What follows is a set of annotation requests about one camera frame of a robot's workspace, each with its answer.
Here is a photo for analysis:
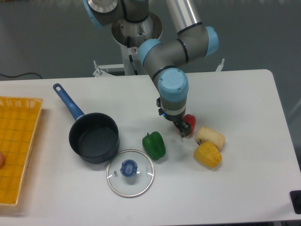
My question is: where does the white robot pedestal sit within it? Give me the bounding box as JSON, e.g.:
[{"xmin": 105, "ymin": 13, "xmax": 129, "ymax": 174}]
[{"xmin": 111, "ymin": 12, "xmax": 162, "ymax": 75}]

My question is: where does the table clamp bracket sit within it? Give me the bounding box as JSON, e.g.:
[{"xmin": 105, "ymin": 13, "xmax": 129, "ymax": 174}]
[
  {"xmin": 215, "ymin": 58, "xmax": 225, "ymax": 72},
  {"xmin": 93, "ymin": 60, "xmax": 103, "ymax": 77}
]

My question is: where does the yellow bell pepper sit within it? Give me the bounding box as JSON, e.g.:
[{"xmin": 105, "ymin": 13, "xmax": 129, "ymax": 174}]
[{"xmin": 193, "ymin": 141, "xmax": 222, "ymax": 168}]

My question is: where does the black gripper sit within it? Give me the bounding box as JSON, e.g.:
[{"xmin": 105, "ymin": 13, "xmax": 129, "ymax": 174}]
[{"xmin": 157, "ymin": 98, "xmax": 191, "ymax": 137}]

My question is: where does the left table clamp bracket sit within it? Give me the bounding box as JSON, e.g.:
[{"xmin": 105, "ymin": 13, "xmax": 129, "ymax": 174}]
[{"xmin": 93, "ymin": 60, "xmax": 103, "ymax": 77}]

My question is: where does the glass lid with blue knob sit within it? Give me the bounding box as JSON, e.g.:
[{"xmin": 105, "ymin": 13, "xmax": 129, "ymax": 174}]
[{"xmin": 106, "ymin": 149, "xmax": 155, "ymax": 198}]

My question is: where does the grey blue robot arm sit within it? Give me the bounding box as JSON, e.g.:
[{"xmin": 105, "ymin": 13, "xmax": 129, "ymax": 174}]
[{"xmin": 83, "ymin": 0, "xmax": 219, "ymax": 137}]

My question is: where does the green bell pepper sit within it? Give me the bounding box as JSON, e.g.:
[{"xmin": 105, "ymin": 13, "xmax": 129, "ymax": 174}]
[{"xmin": 142, "ymin": 131, "xmax": 166, "ymax": 161}]

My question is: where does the black table grommet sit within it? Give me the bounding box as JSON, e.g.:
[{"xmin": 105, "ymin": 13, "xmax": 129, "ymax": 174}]
[{"xmin": 290, "ymin": 190, "xmax": 301, "ymax": 214}]

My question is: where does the black cable on floor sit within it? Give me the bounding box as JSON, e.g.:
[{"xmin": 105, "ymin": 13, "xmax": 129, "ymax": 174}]
[{"xmin": 0, "ymin": 72, "xmax": 43, "ymax": 80}]

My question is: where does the yellow woven basket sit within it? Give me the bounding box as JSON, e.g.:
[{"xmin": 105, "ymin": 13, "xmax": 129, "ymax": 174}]
[{"xmin": 0, "ymin": 96, "xmax": 43, "ymax": 206}]

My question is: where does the dark saucepan with blue handle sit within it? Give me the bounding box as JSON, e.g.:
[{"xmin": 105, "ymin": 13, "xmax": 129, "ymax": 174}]
[{"xmin": 53, "ymin": 83, "xmax": 119, "ymax": 164}]

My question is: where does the right table clamp bracket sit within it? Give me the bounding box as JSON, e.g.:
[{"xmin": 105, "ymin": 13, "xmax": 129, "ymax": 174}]
[{"xmin": 215, "ymin": 58, "xmax": 225, "ymax": 72}]

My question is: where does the red bell pepper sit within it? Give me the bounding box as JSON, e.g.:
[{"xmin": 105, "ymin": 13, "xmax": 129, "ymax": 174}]
[{"xmin": 184, "ymin": 114, "xmax": 196, "ymax": 136}]

